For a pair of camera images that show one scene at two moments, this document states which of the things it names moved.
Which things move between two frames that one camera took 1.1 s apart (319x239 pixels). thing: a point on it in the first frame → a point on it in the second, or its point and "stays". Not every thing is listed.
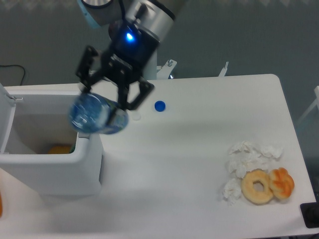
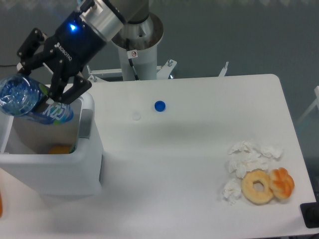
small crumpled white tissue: [232, 191] stays
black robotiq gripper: [133, 47] → [72, 49]
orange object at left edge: [1, 206] stays
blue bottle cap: [160, 105] stays
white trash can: [39, 146] stays
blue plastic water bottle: [96, 113] → [23, 96]
